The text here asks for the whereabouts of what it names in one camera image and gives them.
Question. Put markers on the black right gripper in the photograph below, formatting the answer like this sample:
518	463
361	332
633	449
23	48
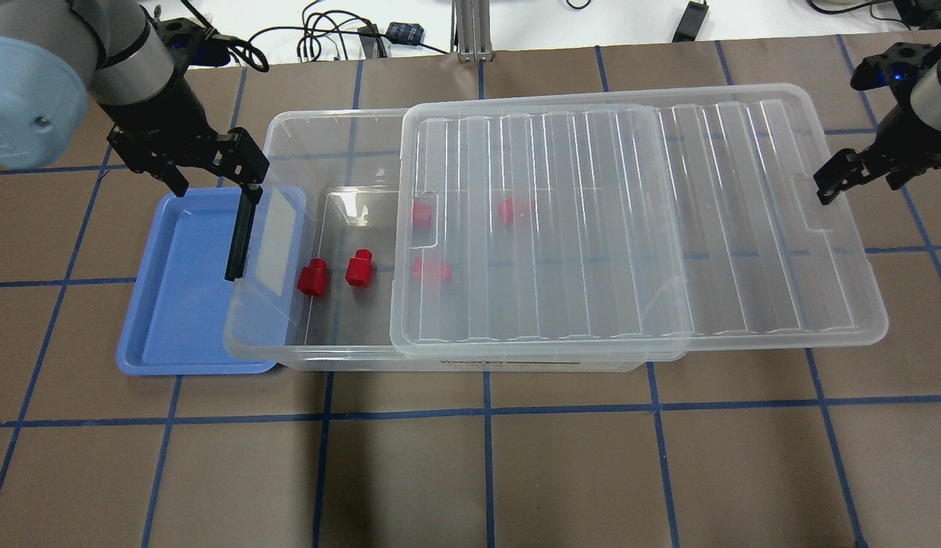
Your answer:
906	140

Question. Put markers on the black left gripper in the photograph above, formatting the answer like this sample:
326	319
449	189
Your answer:
157	109

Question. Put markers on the red block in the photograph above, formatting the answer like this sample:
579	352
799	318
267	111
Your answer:
313	279
431	270
514	210
422	213
361	269

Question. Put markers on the clear plastic box lid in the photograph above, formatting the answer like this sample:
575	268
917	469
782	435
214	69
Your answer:
766	265

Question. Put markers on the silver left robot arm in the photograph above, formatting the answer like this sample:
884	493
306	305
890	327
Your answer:
57	55

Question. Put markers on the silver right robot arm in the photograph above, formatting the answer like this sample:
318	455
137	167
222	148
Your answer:
907	141

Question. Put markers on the clear plastic storage box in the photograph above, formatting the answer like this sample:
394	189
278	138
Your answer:
341	335

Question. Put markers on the blue plastic tray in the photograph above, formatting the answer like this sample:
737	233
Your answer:
186	318

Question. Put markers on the black power adapter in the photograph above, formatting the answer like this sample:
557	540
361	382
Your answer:
691	22

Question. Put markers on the aluminium frame post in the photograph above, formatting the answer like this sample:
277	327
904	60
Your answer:
471	31

